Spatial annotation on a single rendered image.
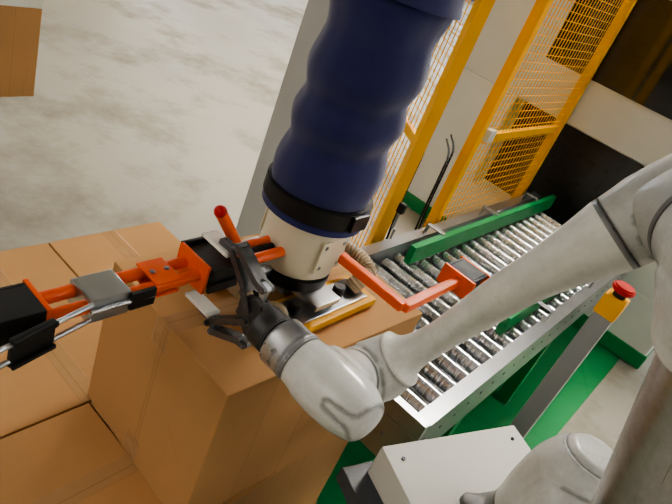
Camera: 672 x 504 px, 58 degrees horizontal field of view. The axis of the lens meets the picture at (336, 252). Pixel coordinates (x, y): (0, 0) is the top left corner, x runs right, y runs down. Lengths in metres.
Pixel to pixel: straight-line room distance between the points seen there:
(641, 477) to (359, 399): 0.37
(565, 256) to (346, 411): 0.38
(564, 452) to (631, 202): 0.51
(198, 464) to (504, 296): 0.68
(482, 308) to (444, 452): 0.55
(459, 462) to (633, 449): 0.60
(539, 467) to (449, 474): 0.24
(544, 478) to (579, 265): 0.47
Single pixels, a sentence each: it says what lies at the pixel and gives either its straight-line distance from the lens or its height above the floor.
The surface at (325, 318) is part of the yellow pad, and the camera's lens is 1.28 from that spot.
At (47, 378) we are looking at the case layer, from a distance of 1.61.
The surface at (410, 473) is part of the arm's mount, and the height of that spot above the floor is 0.83.
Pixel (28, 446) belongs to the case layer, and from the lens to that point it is 1.48.
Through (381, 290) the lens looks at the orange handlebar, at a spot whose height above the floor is 1.09.
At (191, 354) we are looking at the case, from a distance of 1.14.
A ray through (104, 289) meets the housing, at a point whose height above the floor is 1.10.
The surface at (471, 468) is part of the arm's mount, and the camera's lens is 1.38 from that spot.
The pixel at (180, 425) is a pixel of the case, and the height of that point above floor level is 0.78.
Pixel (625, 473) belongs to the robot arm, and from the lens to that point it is 0.85.
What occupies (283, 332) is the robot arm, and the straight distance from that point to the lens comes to 0.97.
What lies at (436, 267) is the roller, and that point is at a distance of 2.65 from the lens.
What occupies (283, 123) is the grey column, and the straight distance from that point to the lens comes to 2.73.
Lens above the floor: 1.72
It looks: 30 degrees down
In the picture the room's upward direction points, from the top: 23 degrees clockwise
